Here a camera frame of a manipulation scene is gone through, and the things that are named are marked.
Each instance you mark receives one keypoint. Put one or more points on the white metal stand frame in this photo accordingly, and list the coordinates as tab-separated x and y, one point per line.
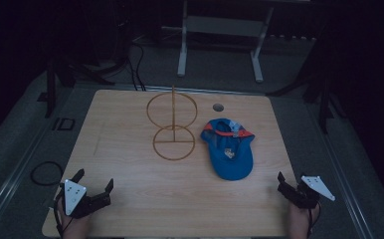
223	26

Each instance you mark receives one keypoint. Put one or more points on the person's right hand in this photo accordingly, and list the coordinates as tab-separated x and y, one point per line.
299	222

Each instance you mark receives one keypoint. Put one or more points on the black tripod stand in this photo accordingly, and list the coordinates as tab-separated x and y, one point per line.
324	99
51	89

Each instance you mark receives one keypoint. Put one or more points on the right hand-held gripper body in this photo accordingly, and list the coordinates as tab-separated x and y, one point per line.
307	194

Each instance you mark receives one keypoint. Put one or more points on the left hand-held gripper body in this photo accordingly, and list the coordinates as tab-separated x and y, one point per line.
74	195

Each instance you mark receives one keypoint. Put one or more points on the blue cap with orange trim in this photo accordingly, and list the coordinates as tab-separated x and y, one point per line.
230	156

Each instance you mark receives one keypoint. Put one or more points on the round grey table grommet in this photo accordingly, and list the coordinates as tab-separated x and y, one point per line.
218	107

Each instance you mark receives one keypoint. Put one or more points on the person's left hand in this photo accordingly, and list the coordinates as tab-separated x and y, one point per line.
75	227

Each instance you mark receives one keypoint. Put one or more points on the black rectangular floor bracket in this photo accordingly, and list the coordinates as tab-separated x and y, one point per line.
66	124

